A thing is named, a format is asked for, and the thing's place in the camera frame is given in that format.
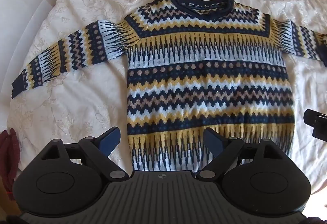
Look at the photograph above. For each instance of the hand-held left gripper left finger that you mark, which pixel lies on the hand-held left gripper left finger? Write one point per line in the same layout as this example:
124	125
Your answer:
111	140

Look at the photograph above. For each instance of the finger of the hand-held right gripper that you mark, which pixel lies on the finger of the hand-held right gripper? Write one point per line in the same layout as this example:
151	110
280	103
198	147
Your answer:
318	125

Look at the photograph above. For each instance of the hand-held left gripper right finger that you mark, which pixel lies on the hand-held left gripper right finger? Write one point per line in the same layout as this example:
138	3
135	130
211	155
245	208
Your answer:
214	142

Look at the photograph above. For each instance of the navy yellow patterned knit sweater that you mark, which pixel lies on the navy yellow patterned knit sweater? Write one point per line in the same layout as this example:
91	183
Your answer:
204	80

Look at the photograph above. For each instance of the white embroidered bedspread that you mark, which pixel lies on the white embroidered bedspread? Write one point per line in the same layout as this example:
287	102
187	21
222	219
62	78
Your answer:
84	91

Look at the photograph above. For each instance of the dark red cloth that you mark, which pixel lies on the dark red cloth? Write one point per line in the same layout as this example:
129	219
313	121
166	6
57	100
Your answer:
9	157

